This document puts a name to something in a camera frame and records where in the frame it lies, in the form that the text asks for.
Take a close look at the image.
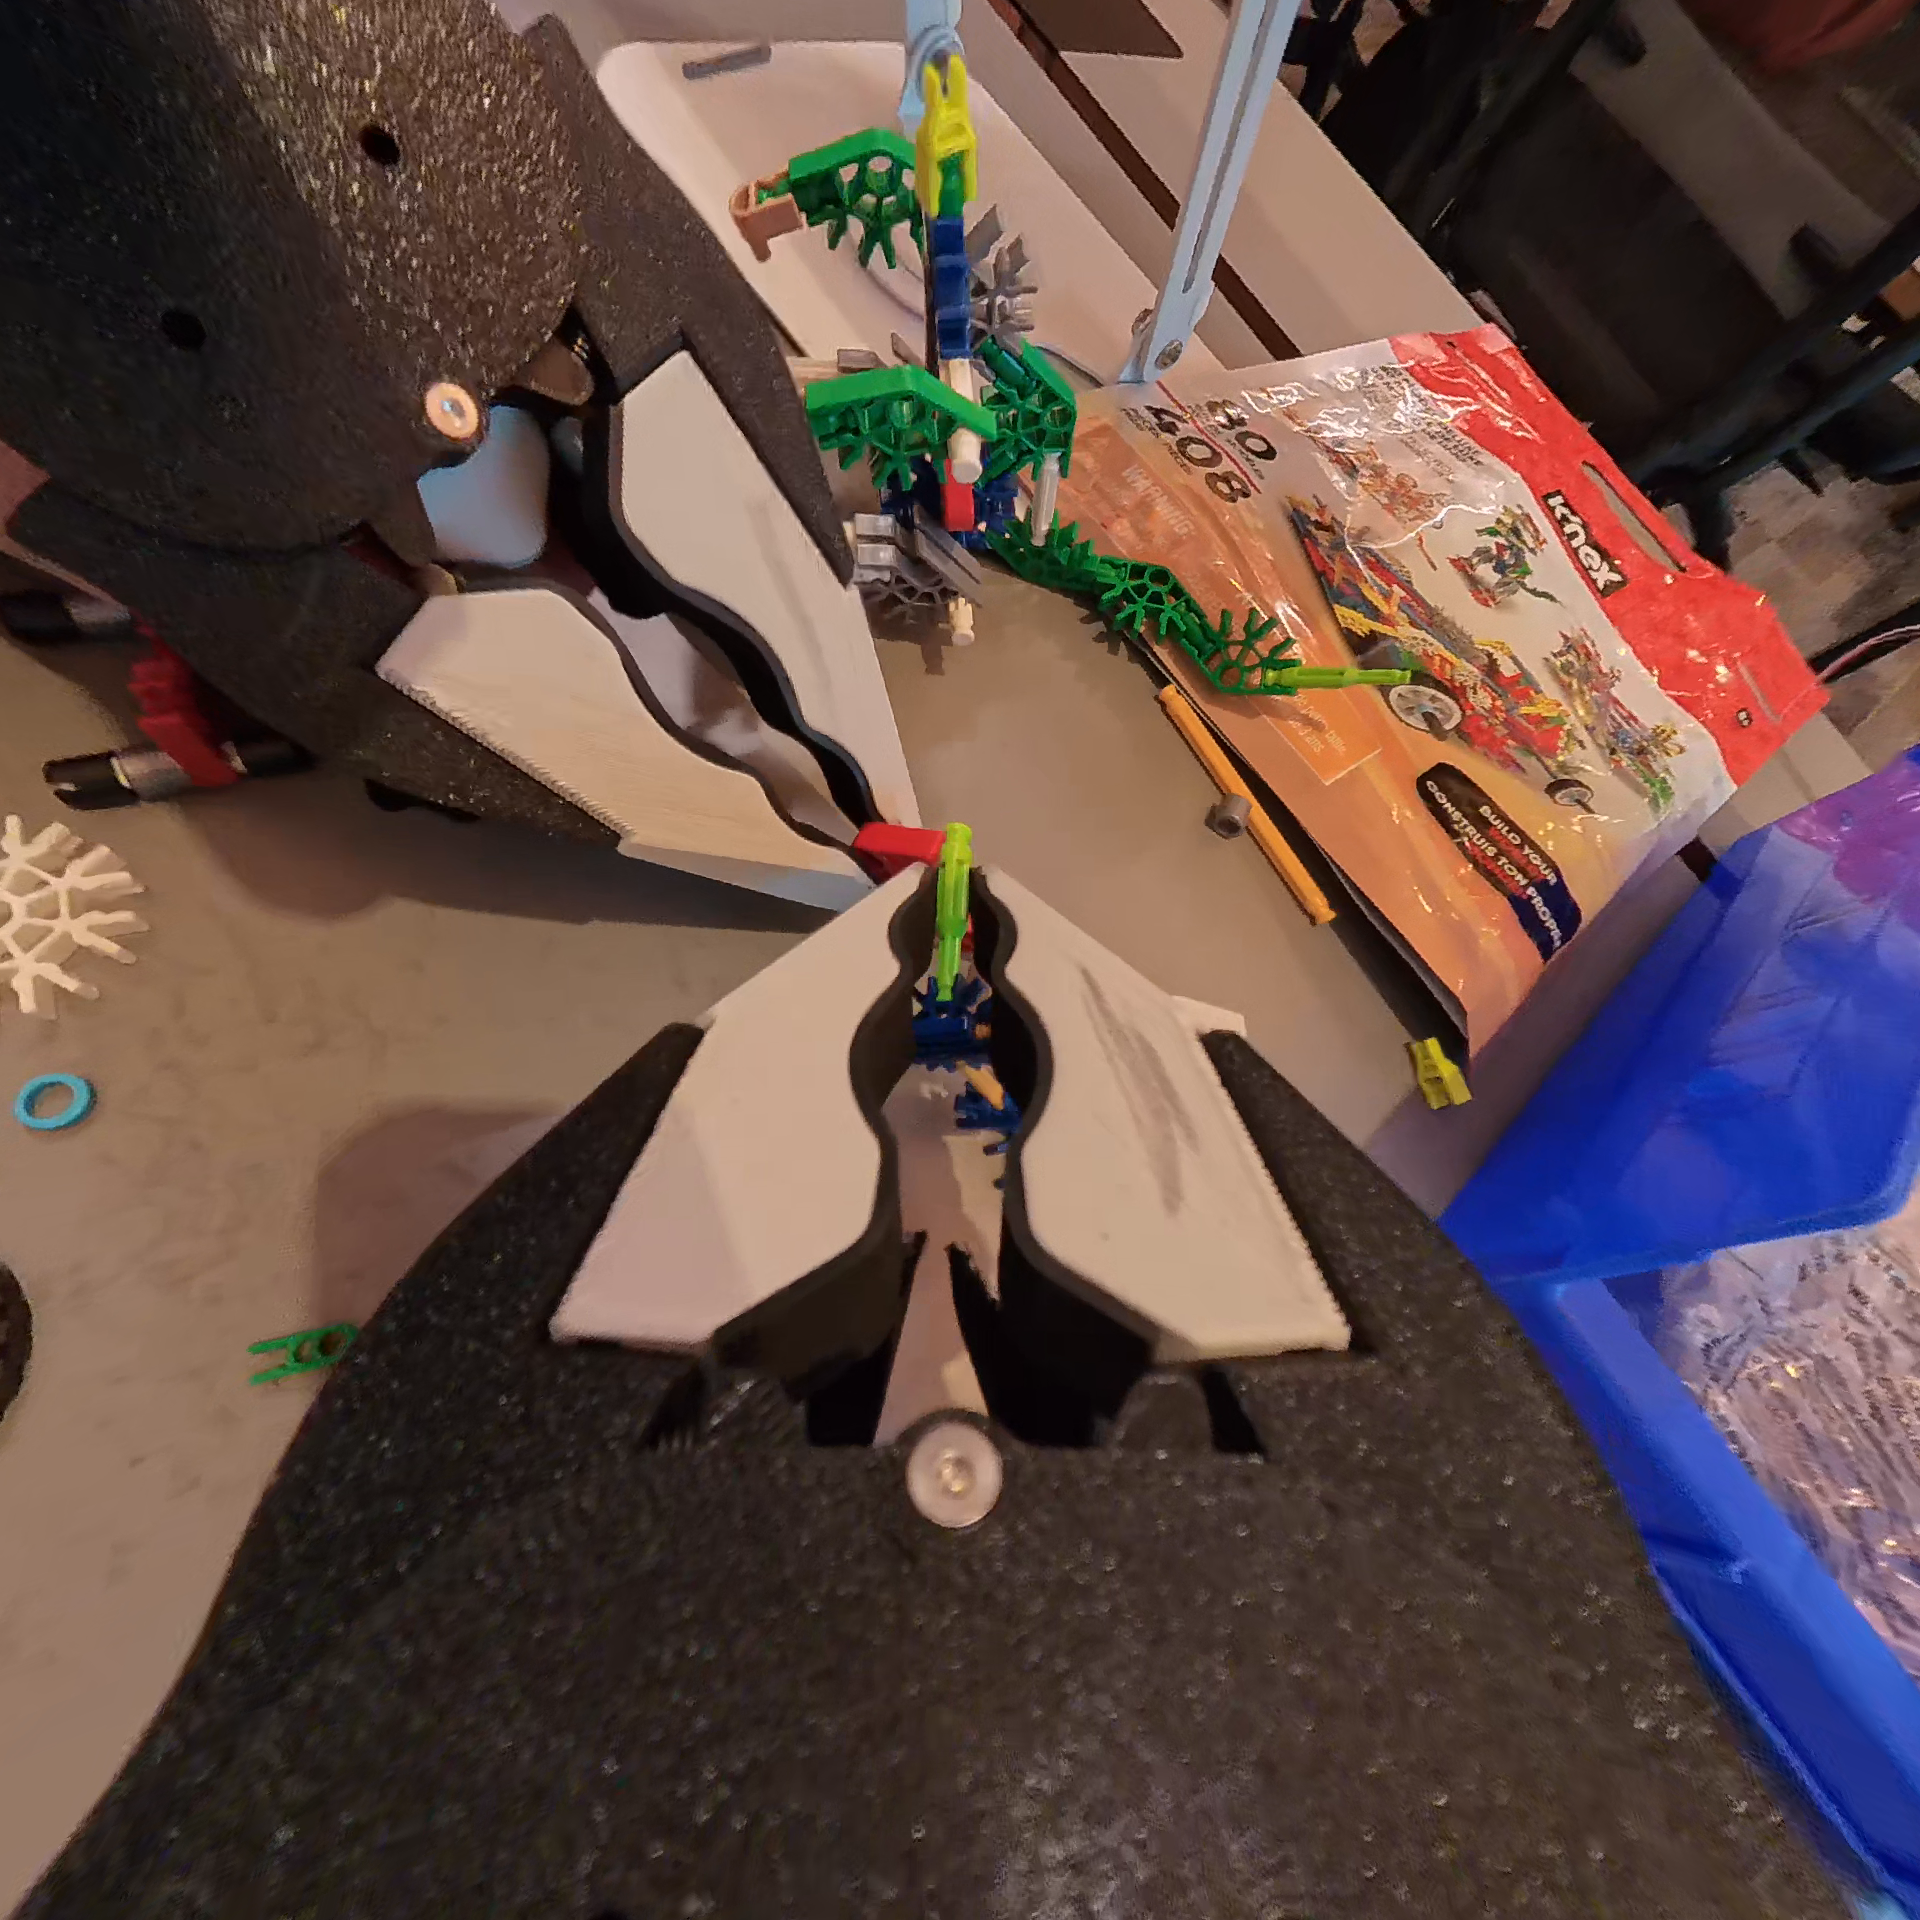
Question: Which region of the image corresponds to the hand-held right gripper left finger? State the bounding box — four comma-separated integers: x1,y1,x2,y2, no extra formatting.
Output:
550,871,922,1448

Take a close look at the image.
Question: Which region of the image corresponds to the large multicolour toy model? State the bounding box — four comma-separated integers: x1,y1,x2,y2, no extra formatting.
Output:
730,53,1416,699

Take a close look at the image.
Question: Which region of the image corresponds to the pale blue metal strut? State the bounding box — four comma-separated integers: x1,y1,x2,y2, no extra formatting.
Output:
1115,0,1302,384
897,0,966,129

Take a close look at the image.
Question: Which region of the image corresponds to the blue storage bin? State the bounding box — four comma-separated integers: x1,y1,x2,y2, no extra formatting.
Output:
1442,749,1920,1907

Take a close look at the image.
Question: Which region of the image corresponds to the printed toy set bag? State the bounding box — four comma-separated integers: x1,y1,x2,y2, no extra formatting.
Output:
1072,327,1830,1044

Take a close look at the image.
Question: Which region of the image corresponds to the white snowflake connector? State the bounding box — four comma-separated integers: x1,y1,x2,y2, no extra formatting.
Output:
0,815,147,1023

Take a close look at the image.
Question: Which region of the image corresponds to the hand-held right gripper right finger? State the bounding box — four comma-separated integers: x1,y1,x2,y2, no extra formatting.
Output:
966,867,1352,1446

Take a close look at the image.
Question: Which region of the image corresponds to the red connector on black rods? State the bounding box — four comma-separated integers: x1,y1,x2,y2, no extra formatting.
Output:
0,592,320,795

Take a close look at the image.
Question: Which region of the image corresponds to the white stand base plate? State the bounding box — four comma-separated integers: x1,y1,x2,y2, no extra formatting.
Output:
594,41,1140,392

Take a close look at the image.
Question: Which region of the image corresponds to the clear plastic bag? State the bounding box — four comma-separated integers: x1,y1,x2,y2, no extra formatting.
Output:
1626,1230,1920,1666

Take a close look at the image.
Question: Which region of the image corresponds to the dark furniture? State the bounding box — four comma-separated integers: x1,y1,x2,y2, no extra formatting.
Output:
1302,0,1920,496

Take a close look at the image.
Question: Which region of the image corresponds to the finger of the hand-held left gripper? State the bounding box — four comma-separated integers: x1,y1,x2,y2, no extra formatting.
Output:
603,344,922,831
373,583,879,914

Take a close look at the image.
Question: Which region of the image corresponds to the small toy rod frame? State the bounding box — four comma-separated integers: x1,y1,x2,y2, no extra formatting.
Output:
904,820,1021,1157

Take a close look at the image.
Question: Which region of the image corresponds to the long orange rod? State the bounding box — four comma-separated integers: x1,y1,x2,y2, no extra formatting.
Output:
1155,682,1337,923

